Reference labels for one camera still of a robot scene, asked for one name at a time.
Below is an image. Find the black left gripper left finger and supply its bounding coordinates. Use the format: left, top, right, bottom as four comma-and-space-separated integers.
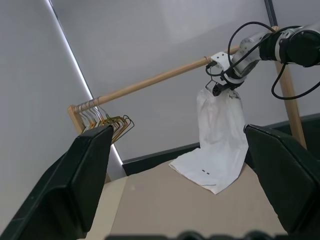
0, 124, 115, 240

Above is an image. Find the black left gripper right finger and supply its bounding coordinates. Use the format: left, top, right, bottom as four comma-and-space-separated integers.
243, 123, 320, 236

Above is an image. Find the white t-shirt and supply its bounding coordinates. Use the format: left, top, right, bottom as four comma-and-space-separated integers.
169, 87, 250, 195

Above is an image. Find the wooden clothes rack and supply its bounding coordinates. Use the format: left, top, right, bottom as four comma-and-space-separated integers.
67, 24, 308, 183

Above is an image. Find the dark ceiling track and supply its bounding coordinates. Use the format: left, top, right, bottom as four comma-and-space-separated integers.
264, 0, 279, 27

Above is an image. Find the white light strip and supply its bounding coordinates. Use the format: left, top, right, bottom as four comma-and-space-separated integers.
45, 0, 124, 165

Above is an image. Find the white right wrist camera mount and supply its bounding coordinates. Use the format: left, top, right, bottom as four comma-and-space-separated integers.
210, 51, 245, 85

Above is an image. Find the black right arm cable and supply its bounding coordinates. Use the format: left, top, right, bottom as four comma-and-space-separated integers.
228, 20, 277, 74
271, 59, 320, 100

